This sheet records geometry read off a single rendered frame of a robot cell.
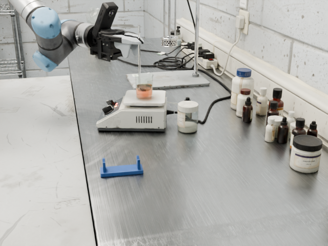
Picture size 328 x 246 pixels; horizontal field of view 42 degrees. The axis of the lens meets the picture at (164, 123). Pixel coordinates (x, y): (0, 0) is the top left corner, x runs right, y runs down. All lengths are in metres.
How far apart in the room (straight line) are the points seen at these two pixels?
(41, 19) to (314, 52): 0.77
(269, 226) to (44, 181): 0.50
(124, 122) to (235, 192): 0.42
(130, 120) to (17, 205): 0.43
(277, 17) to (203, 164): 0.65
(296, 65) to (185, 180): 0.61
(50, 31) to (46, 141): 0.30
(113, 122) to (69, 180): 0.29
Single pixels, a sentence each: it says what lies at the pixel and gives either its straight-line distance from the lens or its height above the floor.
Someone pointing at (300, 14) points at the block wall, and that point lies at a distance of 1.40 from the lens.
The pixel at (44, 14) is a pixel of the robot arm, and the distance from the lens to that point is 1.25.
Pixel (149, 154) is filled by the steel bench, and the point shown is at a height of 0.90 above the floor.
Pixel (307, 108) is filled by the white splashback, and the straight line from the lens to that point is 1.29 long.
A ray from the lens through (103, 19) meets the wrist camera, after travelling 1.28.
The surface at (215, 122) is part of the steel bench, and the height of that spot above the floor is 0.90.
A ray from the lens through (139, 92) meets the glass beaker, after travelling 1.22.
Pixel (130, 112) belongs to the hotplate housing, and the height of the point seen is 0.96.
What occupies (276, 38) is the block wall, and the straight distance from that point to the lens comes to 1.52.
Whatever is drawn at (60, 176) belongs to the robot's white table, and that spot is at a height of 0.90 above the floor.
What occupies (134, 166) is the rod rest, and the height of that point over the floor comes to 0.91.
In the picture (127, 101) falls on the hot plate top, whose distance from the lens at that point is 1.22.
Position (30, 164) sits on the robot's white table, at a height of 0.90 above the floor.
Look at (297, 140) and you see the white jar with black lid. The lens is 1.06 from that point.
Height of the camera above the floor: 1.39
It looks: 22 degrees down
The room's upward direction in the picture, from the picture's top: straight up
